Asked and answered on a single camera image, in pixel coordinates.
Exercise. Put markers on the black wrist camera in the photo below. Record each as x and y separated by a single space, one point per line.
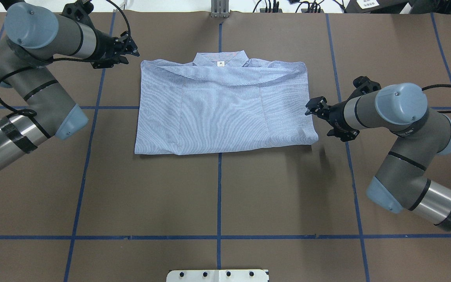
363 85
79 11

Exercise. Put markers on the white pedestal column with base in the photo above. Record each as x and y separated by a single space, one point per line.
219 275

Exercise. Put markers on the light blue striped shirt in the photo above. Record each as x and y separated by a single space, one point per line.
222 102

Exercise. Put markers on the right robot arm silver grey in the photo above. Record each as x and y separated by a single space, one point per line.
422 133

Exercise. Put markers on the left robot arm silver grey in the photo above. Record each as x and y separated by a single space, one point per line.
35 37

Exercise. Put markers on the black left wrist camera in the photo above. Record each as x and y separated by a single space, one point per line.
79 11

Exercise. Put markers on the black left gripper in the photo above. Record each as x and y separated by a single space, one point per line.
103 47

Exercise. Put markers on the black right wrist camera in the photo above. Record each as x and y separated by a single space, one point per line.
363 85

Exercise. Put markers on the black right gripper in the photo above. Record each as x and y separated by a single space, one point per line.
337 114

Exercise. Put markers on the aluminium frame post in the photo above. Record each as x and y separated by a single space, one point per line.
220 9

